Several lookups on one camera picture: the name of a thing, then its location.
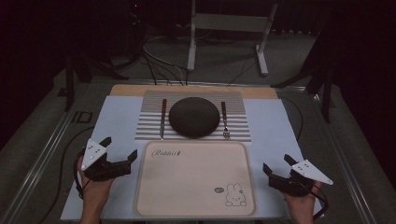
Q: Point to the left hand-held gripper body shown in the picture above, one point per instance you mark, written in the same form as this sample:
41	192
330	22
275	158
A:
93	154

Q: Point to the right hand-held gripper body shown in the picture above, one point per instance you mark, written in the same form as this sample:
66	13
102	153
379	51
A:
303	179

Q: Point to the person's right hand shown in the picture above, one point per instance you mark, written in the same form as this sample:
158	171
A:
303	202

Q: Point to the person's left hand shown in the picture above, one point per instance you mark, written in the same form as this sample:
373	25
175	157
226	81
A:
95	189

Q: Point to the pale blue table cover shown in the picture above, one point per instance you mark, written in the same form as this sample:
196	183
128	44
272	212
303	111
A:
121	121

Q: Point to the grey striped placemat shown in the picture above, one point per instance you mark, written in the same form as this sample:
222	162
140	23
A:
149	124

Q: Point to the wooden board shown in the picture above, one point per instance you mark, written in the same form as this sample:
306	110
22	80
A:
130	90

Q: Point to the beige tray with rabbit print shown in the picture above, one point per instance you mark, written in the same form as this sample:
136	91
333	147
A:
193	183

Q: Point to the dark stand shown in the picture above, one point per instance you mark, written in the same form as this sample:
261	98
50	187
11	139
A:
325	93
69	84

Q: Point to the dark round plate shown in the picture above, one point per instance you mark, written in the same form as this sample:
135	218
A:
194	117

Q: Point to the dark equipment box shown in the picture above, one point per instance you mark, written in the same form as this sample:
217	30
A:
124	28

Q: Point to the grey metal stand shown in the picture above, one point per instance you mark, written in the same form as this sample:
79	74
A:
229	22

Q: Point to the metal floor rail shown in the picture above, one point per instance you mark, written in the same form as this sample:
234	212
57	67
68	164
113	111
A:
43	152
345	161

